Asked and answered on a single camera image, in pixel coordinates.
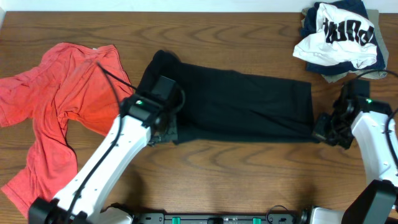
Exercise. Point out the black t-shirt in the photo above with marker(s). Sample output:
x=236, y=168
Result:
x=224, y=105

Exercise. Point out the white printed t-shirt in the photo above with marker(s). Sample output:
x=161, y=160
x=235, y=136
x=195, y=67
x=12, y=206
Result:
x=341, y=36

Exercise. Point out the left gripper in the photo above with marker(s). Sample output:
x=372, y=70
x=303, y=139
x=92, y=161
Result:
x=166, y=134

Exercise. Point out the grey garment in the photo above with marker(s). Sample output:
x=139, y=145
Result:
x=370, y=74

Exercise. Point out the navy blue garment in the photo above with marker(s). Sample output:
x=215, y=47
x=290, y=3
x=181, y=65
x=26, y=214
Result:
x=355, y=6

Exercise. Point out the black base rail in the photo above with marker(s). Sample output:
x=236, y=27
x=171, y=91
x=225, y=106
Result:
x=214, y=218

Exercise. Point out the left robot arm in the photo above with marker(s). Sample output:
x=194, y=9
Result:
x=142, y=117

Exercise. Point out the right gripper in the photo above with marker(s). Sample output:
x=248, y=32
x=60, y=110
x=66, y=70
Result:
x=324, y=129

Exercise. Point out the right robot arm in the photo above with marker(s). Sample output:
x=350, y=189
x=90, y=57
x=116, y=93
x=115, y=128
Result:
x=358, y=117

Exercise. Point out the red t-shirt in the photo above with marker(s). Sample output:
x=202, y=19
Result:
x=72, y=82

